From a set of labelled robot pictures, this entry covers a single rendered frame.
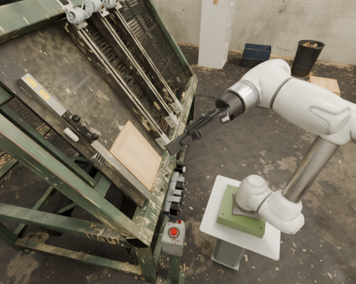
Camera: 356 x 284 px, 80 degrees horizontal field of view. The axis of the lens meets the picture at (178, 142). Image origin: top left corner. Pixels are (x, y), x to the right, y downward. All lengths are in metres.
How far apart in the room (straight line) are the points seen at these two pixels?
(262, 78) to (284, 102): 0.09
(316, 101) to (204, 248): 1.89
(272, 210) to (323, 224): 1.50
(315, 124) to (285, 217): 0.80
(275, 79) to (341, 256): 2.25
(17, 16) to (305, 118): 1.20
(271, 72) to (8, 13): 1.08
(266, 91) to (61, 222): 1.46
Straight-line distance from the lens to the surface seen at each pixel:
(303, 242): 2.60
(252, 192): 1.36
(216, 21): 5.14
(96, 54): 1.51
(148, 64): 1.99
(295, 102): 0.62
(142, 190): 1.42
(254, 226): 1.52
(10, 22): 1.25
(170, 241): 1.29
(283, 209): 1.32
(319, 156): 1.21
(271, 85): 0.65
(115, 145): 1.36
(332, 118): 0.61
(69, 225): 1.64
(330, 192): 3.13
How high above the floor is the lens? 2.12
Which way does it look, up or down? 42 degrees down
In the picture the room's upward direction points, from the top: straight up
